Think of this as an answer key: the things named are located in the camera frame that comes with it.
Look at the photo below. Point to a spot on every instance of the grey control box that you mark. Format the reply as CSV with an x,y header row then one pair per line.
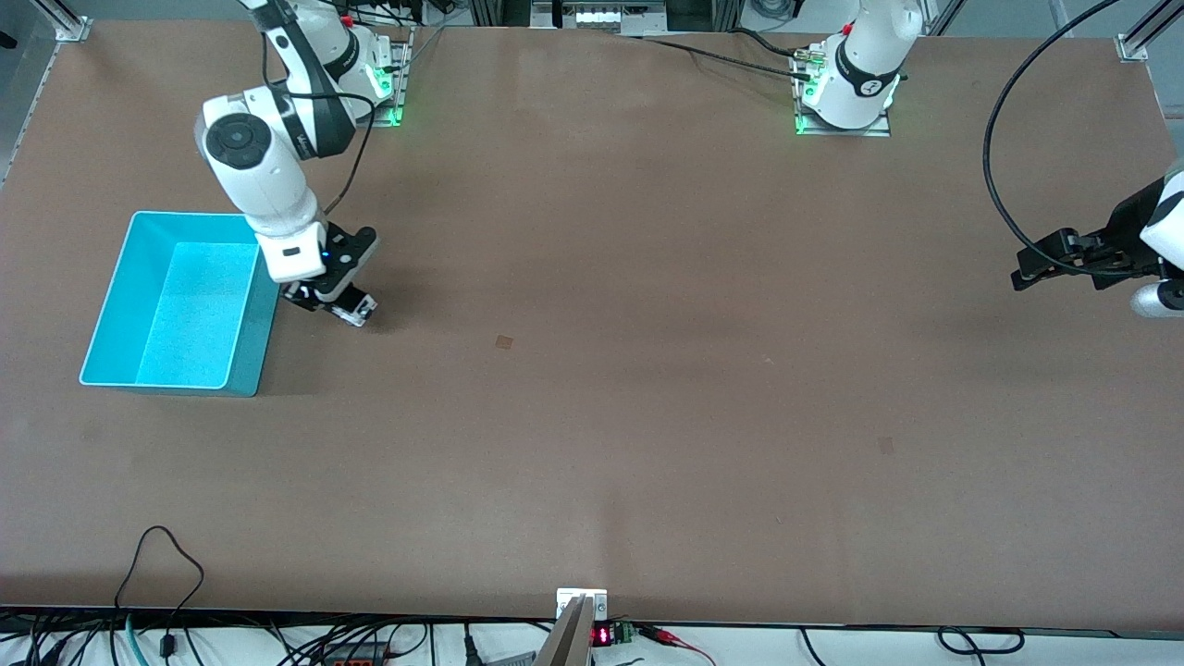
x,y
601,17

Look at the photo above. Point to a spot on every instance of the teal plastic bin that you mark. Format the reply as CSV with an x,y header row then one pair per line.
x,y
176,314

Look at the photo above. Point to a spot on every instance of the black power strip red switches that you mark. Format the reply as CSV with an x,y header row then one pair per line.
x,y
356,659

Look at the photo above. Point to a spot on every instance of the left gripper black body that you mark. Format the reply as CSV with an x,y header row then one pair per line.
x,y
1130,222

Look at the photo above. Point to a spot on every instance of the left white Franka arm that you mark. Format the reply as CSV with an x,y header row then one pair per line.
x,y
860,55

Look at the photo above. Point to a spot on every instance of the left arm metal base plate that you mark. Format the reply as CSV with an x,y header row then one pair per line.
x,y
874,128

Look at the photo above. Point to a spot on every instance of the red clip lead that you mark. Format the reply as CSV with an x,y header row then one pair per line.
x,y
671,638

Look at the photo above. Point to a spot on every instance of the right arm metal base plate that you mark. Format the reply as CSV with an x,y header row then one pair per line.
x,y
398,74

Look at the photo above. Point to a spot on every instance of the aluminium camera mount bar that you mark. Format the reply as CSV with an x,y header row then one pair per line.
x,y
566,643

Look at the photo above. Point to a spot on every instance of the aluminium corner bracket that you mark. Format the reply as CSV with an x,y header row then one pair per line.
x,y
72,26
1142,37

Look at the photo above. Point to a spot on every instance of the white mounting plate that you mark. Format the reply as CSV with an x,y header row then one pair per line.
x,y
597,601

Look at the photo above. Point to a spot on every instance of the white toy jeep black roof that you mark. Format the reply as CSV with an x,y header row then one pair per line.
x,y
359,310

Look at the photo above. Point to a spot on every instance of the red digit display module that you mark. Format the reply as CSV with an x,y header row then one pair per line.
x,y
606,635

